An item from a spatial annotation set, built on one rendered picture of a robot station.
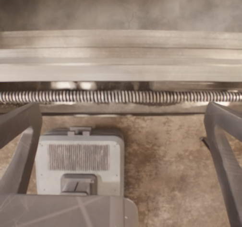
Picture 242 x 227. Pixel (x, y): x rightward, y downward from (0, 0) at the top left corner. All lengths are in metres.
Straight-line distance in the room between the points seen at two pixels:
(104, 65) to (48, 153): 0.83
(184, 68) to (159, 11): 0.24
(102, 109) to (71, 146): 0.33
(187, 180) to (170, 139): 0.33
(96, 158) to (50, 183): 0.31
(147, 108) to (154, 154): 0.55
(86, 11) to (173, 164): 1.20
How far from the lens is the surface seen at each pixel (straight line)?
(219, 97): 0.85
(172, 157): 1.63
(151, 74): 0.68
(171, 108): 1.14
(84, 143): 1.30
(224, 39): 0.76
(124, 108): 1.11
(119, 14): 0.82
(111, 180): 1.36
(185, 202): 1.80
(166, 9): 0.84
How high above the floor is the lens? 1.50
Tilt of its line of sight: 84 degrees down
